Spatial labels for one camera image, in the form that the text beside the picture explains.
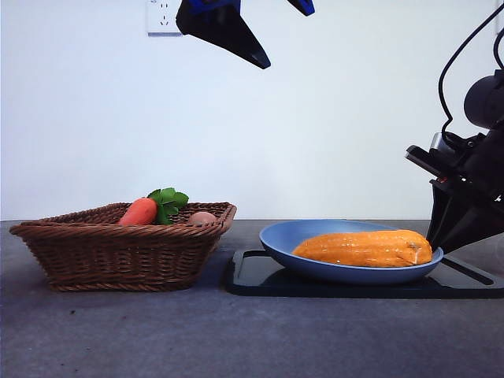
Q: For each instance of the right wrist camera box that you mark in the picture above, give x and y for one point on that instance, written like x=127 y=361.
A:
x=423 y=159

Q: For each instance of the blue plate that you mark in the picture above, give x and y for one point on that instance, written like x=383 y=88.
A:
x=354 y=275

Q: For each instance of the brown wicker basket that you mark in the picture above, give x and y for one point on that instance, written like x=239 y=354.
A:
x=118 y=256

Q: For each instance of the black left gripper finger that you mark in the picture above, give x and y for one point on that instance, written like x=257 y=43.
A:
x=224 y=31
x=303 y=6

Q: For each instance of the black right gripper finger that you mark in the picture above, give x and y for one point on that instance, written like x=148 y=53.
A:
x=438 y=212
x=468 y=224

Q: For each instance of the black rectangular tray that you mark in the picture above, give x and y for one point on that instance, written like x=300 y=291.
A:
x=252 y=283

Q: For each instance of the yellow-orange corn cob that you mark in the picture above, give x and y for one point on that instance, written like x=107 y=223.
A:
x=362 y=248

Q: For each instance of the orange carrot with green leaves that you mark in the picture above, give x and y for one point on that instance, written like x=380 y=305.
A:
x=138 y=212

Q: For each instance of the white wall socket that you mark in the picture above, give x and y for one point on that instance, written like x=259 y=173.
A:
x=161 y=19

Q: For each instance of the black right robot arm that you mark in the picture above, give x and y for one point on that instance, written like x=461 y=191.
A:
x=484 y=98

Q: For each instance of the white wall plate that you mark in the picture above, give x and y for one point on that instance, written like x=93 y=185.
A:
x=500 y=33

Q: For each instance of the brown egg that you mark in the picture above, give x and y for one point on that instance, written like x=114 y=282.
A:
x=201 y=218

